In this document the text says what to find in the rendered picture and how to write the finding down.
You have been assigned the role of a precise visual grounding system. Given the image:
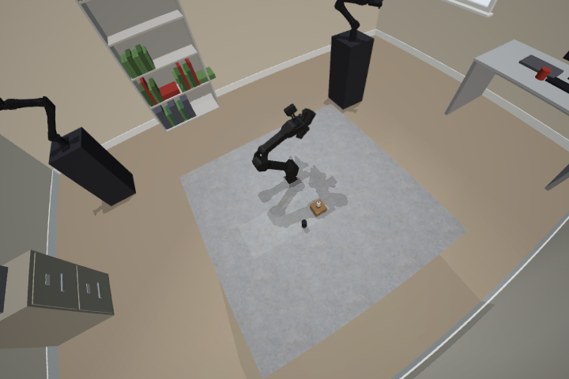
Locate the tan wooden block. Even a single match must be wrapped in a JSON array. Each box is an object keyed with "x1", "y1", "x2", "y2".
[{"x1": 310, "y1": 199, "x2": 327, "y2": 216}]

